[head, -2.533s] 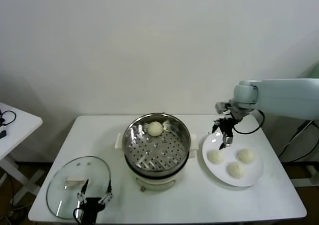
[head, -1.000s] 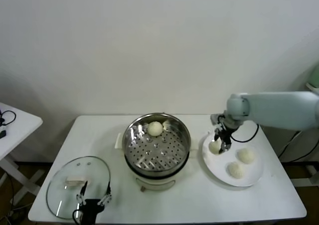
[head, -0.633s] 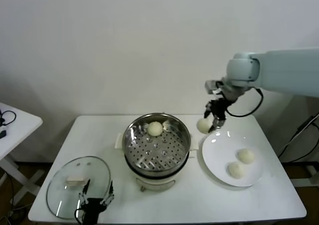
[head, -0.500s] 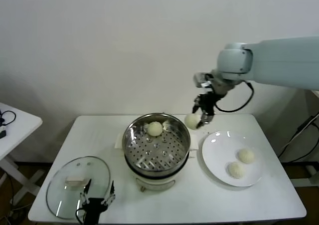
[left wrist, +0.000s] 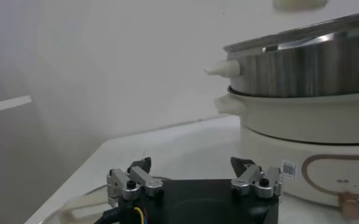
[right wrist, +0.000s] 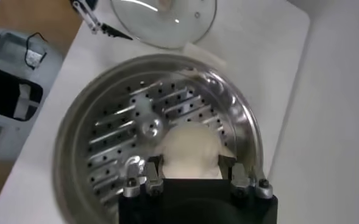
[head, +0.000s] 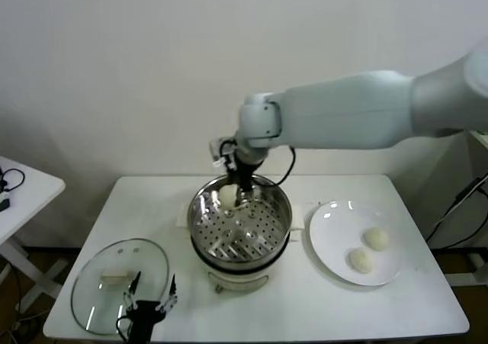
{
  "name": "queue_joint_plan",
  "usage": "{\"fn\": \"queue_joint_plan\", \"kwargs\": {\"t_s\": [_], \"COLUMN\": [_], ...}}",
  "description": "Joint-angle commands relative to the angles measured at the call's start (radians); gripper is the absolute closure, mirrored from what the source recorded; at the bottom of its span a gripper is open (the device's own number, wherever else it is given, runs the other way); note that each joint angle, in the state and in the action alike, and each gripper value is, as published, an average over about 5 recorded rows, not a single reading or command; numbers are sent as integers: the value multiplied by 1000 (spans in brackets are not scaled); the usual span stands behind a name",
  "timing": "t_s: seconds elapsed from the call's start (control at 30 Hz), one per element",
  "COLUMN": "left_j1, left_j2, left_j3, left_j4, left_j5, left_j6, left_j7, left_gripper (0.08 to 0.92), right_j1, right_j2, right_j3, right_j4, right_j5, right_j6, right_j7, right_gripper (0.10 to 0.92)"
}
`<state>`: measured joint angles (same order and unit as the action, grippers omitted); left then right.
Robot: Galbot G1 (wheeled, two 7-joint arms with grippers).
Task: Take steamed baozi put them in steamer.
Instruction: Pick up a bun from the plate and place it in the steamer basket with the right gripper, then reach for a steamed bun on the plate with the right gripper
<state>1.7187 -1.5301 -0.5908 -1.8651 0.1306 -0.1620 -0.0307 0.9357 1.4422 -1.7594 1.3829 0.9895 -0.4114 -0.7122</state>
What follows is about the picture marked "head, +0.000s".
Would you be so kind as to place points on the round glass pot lid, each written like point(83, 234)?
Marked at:
point(95, 294)

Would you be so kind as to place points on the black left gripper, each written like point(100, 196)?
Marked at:
point(146, 317)

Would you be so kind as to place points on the white shelf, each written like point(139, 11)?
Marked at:
point(479, 140)

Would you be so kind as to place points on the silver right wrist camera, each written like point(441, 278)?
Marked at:
point(219, 149)

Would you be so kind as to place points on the small black device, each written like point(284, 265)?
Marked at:
point(4, 205)

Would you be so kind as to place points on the white ceramic plate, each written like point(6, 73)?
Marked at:
point(392, 267)

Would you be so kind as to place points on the perforated steel steamer basket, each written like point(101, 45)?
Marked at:
point(244, 237)

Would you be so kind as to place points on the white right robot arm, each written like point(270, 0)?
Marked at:
point(343, 111)

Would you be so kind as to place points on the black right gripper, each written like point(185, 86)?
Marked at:
point(244, 174)

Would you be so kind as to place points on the white steamed baozi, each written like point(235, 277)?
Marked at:
point(227, 196)
point(361, 260)
point(376, 238)

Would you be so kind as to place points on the white side table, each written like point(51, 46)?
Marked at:
point(34, 195)

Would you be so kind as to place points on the cream electric cooker pot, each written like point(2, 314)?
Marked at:
point(236, 279)

